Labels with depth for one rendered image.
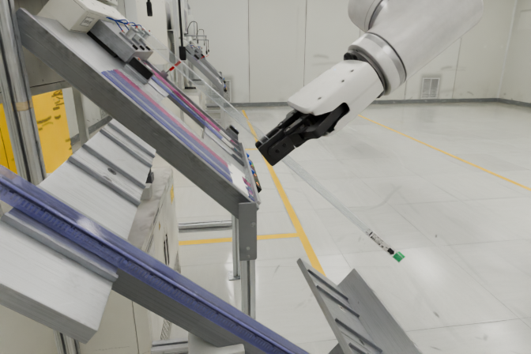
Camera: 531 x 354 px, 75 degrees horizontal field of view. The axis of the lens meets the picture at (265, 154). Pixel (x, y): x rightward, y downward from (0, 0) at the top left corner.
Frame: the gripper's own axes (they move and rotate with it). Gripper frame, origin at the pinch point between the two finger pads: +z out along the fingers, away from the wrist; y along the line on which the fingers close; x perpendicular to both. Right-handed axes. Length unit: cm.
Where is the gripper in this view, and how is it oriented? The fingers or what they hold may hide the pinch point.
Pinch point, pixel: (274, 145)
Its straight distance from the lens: 46.1
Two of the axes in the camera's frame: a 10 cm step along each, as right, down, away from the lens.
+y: 2.1, 2.8, -9.4
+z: -7.8, 6.3, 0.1
